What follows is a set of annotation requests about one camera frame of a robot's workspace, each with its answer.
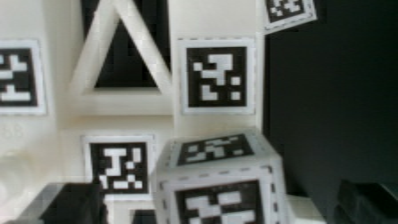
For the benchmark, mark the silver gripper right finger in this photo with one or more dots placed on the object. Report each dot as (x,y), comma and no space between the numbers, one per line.
(367,203)

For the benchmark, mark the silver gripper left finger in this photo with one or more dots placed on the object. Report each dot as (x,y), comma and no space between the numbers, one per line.
(78,207)

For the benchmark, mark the white chair back piece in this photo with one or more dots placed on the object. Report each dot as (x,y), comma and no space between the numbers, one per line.
(104,44)

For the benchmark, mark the white chair leg block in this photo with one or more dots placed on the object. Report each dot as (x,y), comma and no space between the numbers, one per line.
(287,14)

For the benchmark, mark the white U-shaped boundary frame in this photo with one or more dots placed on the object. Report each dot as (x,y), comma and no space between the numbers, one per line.
(303,211)

